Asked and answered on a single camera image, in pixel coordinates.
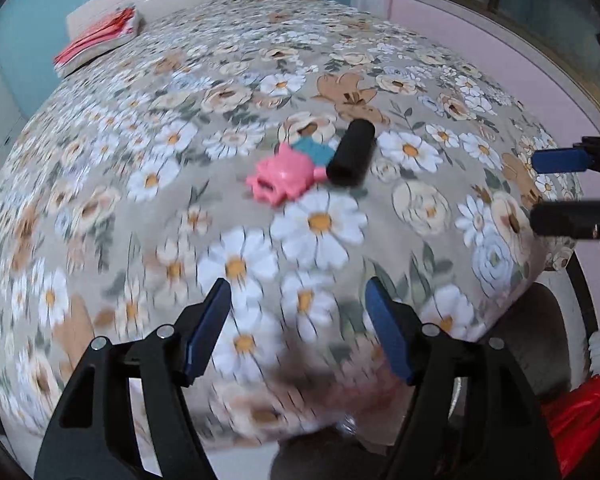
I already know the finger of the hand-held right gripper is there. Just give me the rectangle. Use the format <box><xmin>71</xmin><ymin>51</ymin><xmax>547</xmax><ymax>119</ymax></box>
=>
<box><xmin>530</xmin><ymin>201</ymin><xmax>600</xmax><ymax>256</ymax></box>
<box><xmin>531</xmin><ymin>136</ymin><xmax>600</xmax><ymax>178</ymax></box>

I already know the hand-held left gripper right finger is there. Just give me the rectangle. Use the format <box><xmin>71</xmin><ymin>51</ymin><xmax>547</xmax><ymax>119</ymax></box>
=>
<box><xmin>364</xmin><ymin>276</ymin><xmax>561</xmax><ymax>480</ymax></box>

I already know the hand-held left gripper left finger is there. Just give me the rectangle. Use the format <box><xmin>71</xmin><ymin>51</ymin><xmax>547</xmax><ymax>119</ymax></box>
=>
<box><xmin>32</xmin><ymin>278</ymin><xmax>232</xmax><ymax>480</ymax></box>

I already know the pink plastic toy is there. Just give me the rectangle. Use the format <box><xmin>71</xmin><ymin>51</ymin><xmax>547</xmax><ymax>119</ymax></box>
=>
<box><xmin>245</xmin><ymin>142</ymin><xmax>327</xmax><ymax>207</ymax></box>

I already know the black cylinder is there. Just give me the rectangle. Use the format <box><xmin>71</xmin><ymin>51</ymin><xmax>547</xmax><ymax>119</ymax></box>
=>
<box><xmin>326</xmin><ymin>119</ymin><xmax>377</xmax><ymax>187</ymax></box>

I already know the teal block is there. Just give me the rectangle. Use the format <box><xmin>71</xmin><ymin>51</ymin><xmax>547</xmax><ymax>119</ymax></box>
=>
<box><xmin>290</xmin><ymin>135</ymin><xmax>339</xmax><ymax>167</ymax></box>

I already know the floral bedsheet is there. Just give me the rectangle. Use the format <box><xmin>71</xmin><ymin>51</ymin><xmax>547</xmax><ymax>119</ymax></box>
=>
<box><xmin>0</xmin><ymin>0</ymin><xmax>586</xmax><ymax>451</ymax></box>

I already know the person's red jacket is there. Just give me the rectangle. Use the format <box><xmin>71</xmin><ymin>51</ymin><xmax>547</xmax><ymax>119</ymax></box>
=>
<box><xmin>542</xmin><ymin>327</ymin><xmax>600</xmax><ymax>466</ymax></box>

